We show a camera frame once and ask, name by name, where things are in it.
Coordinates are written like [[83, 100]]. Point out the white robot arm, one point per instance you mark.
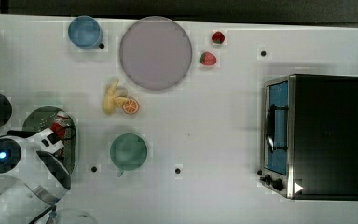
[[41, 180]]

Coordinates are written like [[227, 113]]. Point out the green strainer basket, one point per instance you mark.
[[41, 119]]

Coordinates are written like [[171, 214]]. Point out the toy orange slice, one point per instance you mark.
[[131, 106]]

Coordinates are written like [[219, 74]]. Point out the light red toy strawberry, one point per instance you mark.
[[207, 59]]

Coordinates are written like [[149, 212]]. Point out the green mug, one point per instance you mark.
[[128, 152]]

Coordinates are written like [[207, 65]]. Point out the grey round plate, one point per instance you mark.
[[155, 53]]

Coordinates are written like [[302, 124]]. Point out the peeled toy banana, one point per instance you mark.
[[111, 101]]

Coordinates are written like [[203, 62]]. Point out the dark red toy strawberry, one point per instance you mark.
[[218, 37]]

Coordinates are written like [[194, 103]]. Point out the blue cup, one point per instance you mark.
[[85, 32]]

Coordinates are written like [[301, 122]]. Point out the silver toaster oven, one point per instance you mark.
[[310, 137]]

